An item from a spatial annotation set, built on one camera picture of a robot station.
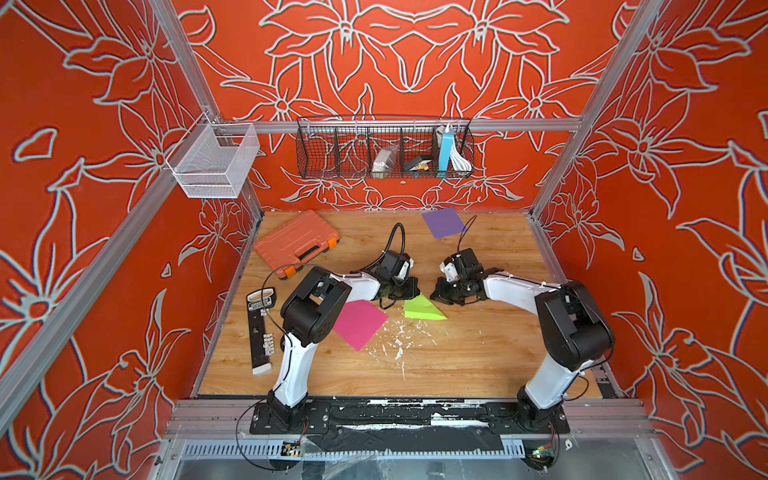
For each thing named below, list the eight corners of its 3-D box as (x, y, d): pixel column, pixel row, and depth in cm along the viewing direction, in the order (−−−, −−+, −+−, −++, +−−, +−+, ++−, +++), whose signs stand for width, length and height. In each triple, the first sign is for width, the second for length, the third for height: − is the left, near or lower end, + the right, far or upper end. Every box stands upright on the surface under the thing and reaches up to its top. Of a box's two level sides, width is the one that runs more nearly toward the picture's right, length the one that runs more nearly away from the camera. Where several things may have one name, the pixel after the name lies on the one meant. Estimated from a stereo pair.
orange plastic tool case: (256, 253, 109) (251, 244, 105) (312, 217, 120) (310, 208, 117) (283, 282, 100) (278, 274, 96) (340, 241, 112) (339, 232, 108)
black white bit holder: (253, 378, 82) (250, 376, 80) (248, 295, 98) (246, 292, 97) (285, 367, 83) (283, 365, 82) (275, 287, 100) (273, 284, 98)
